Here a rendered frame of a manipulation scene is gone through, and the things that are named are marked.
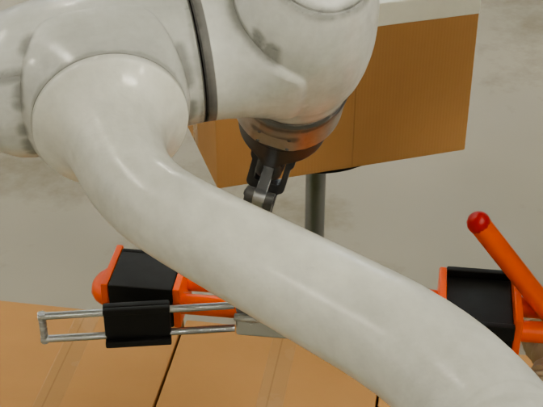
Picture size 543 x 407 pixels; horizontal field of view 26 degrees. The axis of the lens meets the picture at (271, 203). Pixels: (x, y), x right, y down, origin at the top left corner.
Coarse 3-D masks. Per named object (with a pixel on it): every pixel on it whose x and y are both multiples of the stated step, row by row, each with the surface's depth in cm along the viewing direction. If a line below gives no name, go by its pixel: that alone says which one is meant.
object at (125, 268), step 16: (112, 256) 127; (128, 256) 127; (144, 256) 127; (112, 272) 124; (128, 272) 124; (144, 272) 124; (160, 272) 124; (176, 272) 124; (112, 288) 122; (128, 288) 122; (144, 288) 122; (160, 288) 122; (176, 288) 122; (176, 320) 124
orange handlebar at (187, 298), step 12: (96, 276) 126; (96, 288) 125; (192, 288) 126; (96, 300) 125; (192, 300) 123; (204, 300) 123; (216, 300) 123; (192, 312) 123; (204, 312) 123; (216, 312) 122; (228, 312) 122; (528, 312) 122; (528, 324) 119; (540, 324) 119; (528, 336) 119; (540, 336) 119
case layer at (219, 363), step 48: (0, 336) 231; (192, 336) 231; (240, 336) 231; (0, 384) 219; (48, 384) 219; (96, 384) 219; (144, 384) 219; (192, 384) 219; (240, 384) 219; (288, 384) 219; (336, 384) 219
